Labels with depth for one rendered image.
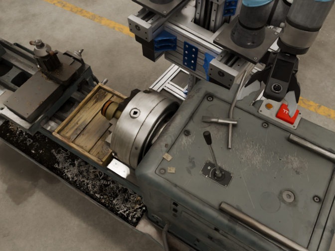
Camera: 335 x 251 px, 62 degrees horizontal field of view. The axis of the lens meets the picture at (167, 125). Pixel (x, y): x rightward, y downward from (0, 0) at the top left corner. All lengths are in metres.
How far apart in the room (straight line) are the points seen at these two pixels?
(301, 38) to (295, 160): 0.42
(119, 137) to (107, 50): 2.03
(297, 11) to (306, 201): 0.52
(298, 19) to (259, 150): 0.43
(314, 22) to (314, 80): 2.31
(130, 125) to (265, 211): 0.51
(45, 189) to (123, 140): 1.43
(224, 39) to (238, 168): 0.66
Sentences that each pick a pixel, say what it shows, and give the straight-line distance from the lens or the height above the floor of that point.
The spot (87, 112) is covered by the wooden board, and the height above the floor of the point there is 0.89.
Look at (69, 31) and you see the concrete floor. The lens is 3.28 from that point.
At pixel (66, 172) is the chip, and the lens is 1.67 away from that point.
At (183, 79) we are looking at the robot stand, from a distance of 2.38.
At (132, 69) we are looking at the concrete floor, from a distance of 2.75.
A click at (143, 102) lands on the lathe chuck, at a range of 1.00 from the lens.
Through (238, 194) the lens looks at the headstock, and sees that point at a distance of 0.86.
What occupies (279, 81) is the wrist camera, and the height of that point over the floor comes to 1.57.
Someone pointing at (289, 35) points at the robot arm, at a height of 1.63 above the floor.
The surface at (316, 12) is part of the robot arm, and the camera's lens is 0.66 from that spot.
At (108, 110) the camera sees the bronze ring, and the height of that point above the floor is 1.12.
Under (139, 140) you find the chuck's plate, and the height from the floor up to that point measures 1.20.
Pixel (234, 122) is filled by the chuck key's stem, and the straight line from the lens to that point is 0.93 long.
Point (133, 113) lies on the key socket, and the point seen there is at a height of 1.22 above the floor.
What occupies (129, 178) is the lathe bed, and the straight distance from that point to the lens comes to 1.27.
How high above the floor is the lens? 2.06
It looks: 61 degrees down
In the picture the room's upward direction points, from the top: 1 degrees counter-clockwise
